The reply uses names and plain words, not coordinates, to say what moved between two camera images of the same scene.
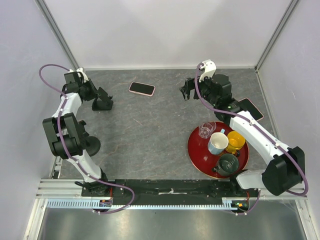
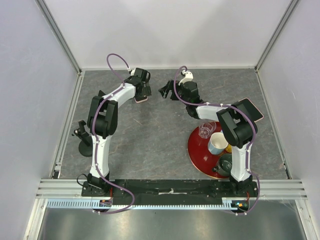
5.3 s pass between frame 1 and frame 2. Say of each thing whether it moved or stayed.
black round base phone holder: stayed
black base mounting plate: stayed
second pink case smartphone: stayed
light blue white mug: stayed
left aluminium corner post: stayed
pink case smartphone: moved
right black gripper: moved
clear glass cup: stayed
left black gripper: moved
